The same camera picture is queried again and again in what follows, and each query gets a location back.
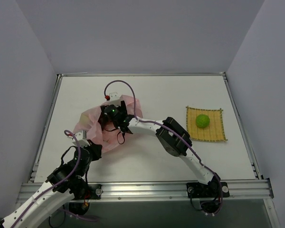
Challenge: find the pink plastic bag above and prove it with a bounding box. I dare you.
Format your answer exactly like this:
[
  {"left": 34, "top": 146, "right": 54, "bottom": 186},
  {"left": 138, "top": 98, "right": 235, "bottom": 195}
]
[{"left": 73, "top": 94, "right": 143, "bottom": 154}]

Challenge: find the green fake fruit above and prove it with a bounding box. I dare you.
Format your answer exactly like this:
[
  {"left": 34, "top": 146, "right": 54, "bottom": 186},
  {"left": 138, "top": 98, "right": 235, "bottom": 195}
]
[{"left": 195, "top": 114, "right": 210, "bottom": 128}]

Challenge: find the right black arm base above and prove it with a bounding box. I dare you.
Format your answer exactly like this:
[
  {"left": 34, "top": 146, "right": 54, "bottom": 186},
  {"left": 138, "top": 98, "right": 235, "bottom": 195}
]
[{"left": 186, "top": 181, "right": 230, "bottom": 216}]

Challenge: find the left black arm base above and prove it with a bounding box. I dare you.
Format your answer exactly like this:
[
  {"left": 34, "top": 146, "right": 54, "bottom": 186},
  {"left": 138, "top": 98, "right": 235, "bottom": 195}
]
[{"left": 68, "top": 184, "right": 103, "bottom": 215}]

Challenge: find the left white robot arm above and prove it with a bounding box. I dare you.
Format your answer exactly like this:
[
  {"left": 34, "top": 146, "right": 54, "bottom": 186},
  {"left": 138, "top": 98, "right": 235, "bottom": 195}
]
[{"left": 0, "top": 140, "right": 102, "bottom": 228}]

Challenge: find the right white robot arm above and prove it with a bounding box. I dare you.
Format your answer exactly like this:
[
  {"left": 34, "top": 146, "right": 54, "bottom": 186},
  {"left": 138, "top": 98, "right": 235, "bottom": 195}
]
[{"left": 100, "top": 101, "right": 222, "bottom": 196}]

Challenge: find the yellow bamboo mat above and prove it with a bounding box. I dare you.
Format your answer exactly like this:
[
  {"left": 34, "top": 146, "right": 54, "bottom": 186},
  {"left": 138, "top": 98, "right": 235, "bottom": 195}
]
[{"left": 186, "top": 106, "right": 227, "bottom": 142}]

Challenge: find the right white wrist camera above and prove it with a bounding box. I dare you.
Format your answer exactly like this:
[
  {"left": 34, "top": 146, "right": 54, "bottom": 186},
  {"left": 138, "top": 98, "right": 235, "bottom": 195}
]
[{"left": 105, "top": 92, "right": 121, "bottom": 106}]

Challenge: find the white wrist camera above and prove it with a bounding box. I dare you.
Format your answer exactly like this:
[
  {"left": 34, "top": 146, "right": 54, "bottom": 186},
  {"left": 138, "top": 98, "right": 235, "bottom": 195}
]
[
  {"left": 105, "top": 92, "right": 121, "bottom": 106},
  {"left": 72, "top": 130, "right": 90, "bottom": 147}
]

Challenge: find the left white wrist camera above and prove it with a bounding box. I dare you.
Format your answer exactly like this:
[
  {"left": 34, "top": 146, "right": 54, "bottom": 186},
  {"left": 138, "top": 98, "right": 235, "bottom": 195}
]
[{"left": 72, "top": 130, "right": 90, "bottom": 147}]

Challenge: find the aluminium front rail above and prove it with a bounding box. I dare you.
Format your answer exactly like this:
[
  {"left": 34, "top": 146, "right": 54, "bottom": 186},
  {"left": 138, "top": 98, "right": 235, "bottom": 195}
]
[{"left": 15, "top": 179, "right": 274, "bottom": 202}]

